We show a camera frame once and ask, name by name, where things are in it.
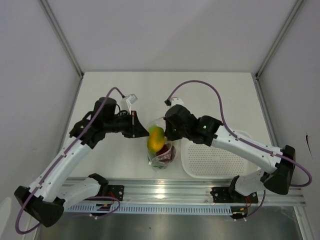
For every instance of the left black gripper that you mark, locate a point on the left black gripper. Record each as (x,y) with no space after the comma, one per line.
(135,128)

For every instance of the yellow orange mango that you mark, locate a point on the yellow orange mango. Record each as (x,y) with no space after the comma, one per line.
(156,140)

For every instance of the clear pink zip top bag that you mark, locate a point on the clear pink zip top bag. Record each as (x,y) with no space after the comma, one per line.
(176,143)

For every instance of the red apple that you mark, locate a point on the red apple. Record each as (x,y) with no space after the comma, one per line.
(167,153)

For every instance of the green lettuce leaf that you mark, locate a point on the green lettuce leaf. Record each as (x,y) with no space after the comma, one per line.
(159,165)

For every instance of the green apple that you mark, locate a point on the green apple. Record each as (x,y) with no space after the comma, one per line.
(151,129)

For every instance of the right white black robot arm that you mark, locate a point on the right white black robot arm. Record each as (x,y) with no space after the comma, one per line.
(275,173)

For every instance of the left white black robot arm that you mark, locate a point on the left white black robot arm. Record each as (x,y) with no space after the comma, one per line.
(44,199)

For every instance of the white perforated plastic basket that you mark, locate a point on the white perforated plastic basket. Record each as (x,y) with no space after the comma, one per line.
(203,162)

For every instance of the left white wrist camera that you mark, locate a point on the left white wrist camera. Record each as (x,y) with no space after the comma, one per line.
(127,102)

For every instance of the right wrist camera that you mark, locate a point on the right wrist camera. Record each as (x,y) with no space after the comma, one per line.
(170,102)

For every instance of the aluminium mounting rail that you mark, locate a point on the aluminium mounting rail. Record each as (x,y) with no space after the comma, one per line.
(185,192)

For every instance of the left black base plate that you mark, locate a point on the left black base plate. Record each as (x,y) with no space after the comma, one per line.
(115,193)

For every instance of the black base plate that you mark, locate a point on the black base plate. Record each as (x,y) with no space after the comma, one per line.
(224,195)
(115,193)

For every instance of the white slotted cable duct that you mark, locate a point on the white slotted cable duct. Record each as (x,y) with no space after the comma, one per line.
(157,209)

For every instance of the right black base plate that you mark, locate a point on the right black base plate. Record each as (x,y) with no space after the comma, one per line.
(224,195)

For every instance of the left aluminium frame post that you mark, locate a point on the left aluminium frame post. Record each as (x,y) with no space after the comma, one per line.
(55,25)

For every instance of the aluminium frame post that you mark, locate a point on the aluminium frame post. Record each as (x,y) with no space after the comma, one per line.
(280,36)
(55,25)

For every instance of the right aluminium frame post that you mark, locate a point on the right aluminium frame post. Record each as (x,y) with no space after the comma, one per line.
(280,36)

